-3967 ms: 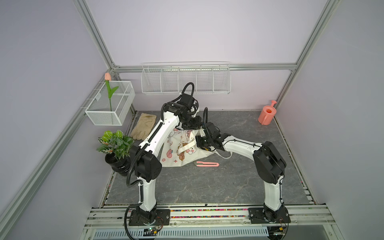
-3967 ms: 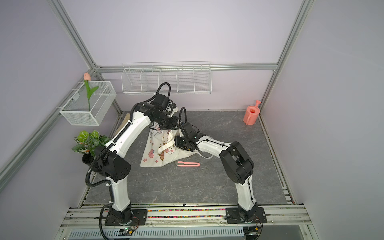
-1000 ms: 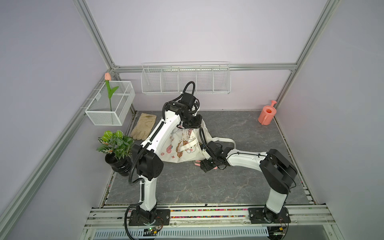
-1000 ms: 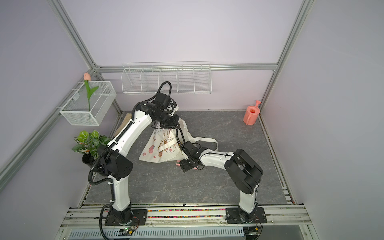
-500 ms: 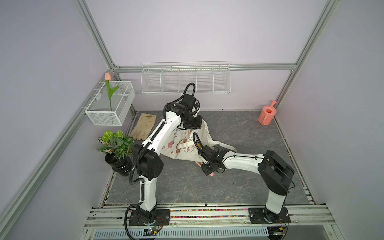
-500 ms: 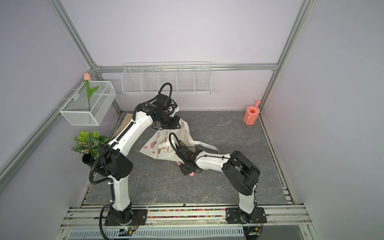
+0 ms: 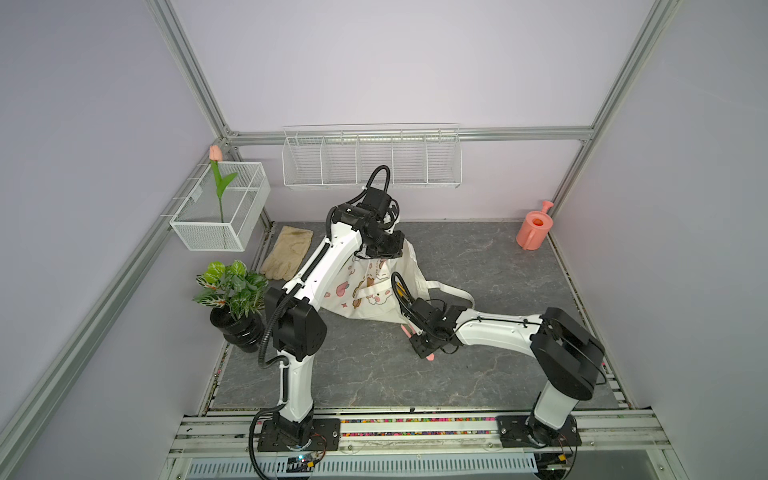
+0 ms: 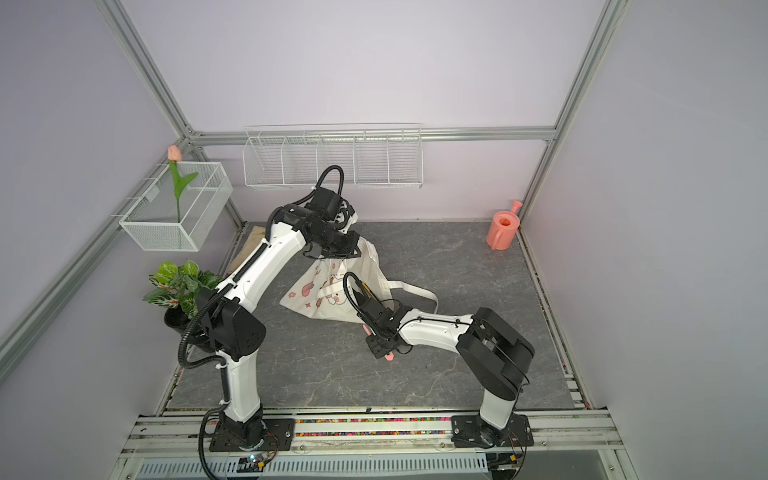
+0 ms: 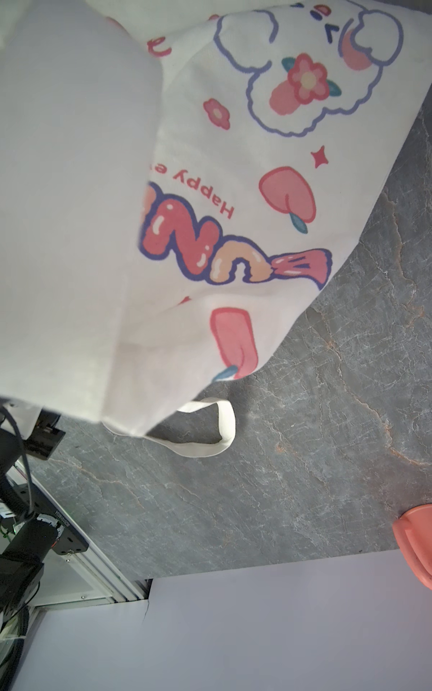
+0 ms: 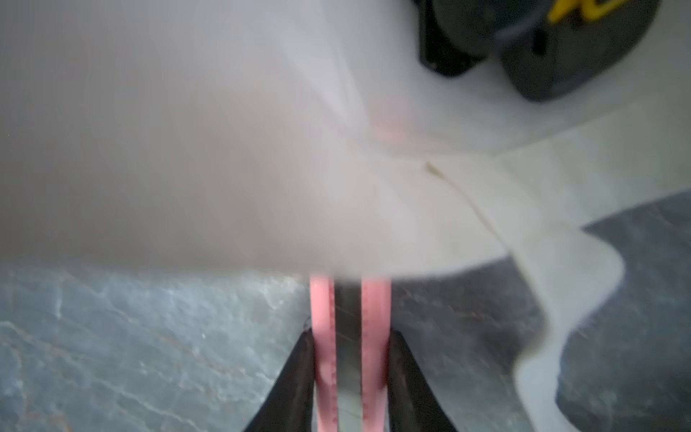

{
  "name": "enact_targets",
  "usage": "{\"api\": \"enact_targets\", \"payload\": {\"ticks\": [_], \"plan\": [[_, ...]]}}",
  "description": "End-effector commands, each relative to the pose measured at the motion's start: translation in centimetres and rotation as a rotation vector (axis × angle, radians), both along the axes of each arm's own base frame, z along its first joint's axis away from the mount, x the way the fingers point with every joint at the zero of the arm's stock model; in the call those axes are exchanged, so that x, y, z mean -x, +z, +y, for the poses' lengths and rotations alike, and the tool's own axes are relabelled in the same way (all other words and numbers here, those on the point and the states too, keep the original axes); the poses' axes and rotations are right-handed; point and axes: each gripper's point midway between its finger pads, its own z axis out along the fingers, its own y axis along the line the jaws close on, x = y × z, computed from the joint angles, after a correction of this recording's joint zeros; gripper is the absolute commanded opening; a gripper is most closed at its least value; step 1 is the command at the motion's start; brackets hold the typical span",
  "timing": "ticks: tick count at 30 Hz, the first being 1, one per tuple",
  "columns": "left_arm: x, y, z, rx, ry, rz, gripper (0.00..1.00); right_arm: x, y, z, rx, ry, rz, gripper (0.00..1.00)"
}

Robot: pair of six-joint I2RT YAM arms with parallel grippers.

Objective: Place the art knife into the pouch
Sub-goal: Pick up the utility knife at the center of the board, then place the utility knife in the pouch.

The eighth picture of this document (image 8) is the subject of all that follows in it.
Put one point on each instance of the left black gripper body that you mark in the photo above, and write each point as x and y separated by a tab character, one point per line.
336	244

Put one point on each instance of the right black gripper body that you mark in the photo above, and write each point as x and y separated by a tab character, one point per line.
374	345

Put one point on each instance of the pink utility knife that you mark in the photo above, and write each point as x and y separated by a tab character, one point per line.
389	356

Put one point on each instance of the white cartoon tote bag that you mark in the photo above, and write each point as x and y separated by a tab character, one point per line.
318	293

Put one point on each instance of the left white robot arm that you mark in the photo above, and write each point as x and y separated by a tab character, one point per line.
226	332

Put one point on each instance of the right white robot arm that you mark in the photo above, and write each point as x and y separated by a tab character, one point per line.
497	355

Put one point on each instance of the pink watering can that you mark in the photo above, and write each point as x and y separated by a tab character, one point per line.
504	227

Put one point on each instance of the green potted plant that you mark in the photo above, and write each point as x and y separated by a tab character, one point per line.
174	289

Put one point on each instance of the pink artificial tulip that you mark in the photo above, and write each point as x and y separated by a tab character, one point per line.
180	182

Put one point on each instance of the white wire wall shelf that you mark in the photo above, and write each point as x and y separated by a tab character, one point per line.
370	154

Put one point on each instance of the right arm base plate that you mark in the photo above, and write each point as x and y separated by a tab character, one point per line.
470	431

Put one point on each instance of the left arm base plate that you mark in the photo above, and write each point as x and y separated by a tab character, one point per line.
259	434

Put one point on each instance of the white vented cable tray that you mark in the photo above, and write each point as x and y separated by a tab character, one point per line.
342	466

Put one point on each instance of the white wire basket left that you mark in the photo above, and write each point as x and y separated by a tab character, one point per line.
151	220

